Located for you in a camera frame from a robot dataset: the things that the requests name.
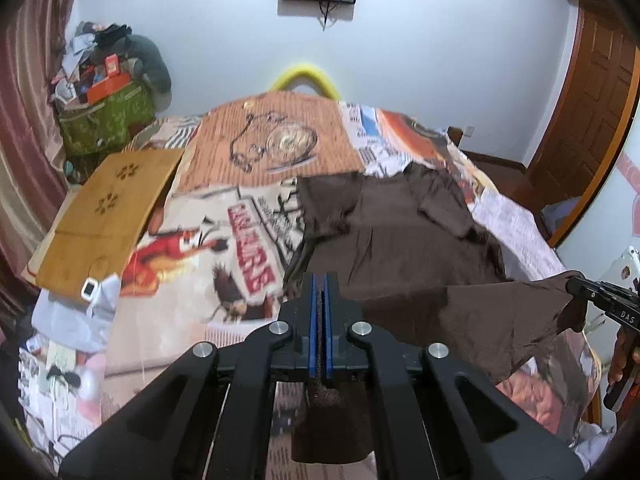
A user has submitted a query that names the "printed collage bed sheet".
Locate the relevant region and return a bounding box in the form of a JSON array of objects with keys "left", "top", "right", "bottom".
[{"left": 20, "top": 94, "right": 602, "bottom": 480}]

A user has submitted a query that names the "brown garment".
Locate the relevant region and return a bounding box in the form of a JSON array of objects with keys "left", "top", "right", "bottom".
[{"left": 282, "top": 162, "right": 587, "bottom": 466}]

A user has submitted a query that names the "brown wooden door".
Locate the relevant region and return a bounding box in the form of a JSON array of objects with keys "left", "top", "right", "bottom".
[{"left": 527, "top": 7, "right": 640, "bottom": 212}]

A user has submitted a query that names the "striped red curtain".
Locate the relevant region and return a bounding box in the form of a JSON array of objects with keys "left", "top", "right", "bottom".
[{"left": 0, "top": 0, "right": 87, "bottom": 313}]

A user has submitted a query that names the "pale blue fabric heap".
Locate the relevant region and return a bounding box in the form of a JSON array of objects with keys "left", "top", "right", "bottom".
[{"left": 542, "top": 197, "right": 584, "bottom": 232}]

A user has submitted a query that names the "pile of papers and packets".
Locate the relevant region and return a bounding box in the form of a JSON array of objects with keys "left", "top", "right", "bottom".
[{"left": 17, "top": 335, "right": 107, "bottom": 453}]

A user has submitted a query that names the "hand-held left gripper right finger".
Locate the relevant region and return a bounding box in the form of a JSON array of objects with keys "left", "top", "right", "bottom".
[{"left": 322, "top": 271, "right": 587, "bottom": 480}]

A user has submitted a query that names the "person's right hand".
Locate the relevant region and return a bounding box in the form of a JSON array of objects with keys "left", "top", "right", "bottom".
[{"left": 607, "top": 329, "right": 640, "bottom": 386}]

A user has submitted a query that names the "orange box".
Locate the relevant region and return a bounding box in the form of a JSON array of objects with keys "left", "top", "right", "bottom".
[{"left": 86, "top": 72, "right": 132, "bottom": 104}]

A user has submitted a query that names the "striped pillow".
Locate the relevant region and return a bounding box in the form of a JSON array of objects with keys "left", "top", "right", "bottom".
[{"left": 122, "top": 114, "right": 204, "bottom": 154}]

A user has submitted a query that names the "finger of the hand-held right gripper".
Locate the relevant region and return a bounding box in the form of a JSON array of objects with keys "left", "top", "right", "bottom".
[{"left": 566, "top": 272, "right": 608, "bottom": 311}]

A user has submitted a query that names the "yellow foam tube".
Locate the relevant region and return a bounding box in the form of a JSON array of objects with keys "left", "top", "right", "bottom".
[{"left": 267, "top": 62, "right": 344, "bottom": 104}]

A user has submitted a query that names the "bamboo lap desk board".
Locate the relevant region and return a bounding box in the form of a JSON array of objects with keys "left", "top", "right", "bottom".
[{"left": 27, "top": 147, "right": 187, "bottom": 307}]

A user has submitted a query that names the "pale grey cloth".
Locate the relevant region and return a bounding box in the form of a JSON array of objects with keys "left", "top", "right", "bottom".
[{"left": 32, "top": 275, "right": 122, "bottom": 349}]

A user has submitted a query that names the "green patterned storage bag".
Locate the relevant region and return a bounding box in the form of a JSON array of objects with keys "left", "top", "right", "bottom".
[{"left": 57, "top": 80, "right": 157, "bottom": 157}]

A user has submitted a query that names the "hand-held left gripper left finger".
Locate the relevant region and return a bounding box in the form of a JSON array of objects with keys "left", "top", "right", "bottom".
[{"left": 59, "top": 273, "right": 322, "bottom": 480}]

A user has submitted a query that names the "white wardrobe sliding door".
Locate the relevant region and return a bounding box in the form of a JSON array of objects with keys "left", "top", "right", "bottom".
[{"left": 550, "top": 125, "right": 640, "bottom": 361}]

